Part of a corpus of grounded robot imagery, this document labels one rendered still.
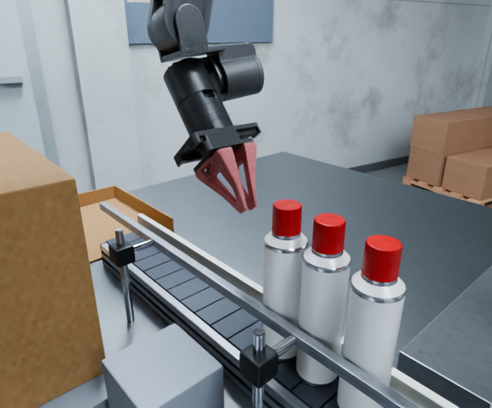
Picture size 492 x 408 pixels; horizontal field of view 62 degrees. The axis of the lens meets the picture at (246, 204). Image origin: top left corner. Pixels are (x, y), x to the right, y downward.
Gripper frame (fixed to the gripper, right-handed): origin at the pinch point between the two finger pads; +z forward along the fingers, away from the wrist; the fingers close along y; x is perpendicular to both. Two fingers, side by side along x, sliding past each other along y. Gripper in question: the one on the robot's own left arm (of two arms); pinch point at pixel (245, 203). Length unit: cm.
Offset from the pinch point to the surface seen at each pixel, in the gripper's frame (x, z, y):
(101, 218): 60, -20, 3
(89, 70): 158, -136, 63
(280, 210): -6.2, 3.2, -1.0
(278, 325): -0.5, 14.4, -3.5
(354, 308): -10.3, 15.1, -1.7
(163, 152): 199, -96, 110
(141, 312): 29.6, 5.9, -6.7
